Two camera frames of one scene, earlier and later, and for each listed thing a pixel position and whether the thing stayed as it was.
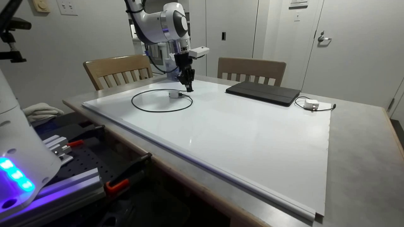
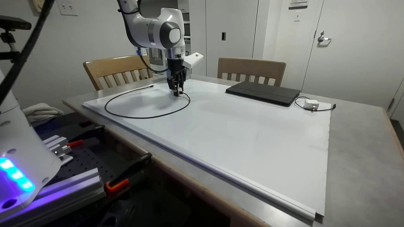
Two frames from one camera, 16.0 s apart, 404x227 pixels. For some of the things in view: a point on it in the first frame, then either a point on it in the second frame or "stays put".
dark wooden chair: [264, 68] stays put
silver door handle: [322, 42] stays put
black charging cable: [162, 90] -> [143, 117]
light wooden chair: [119, 69] stays put
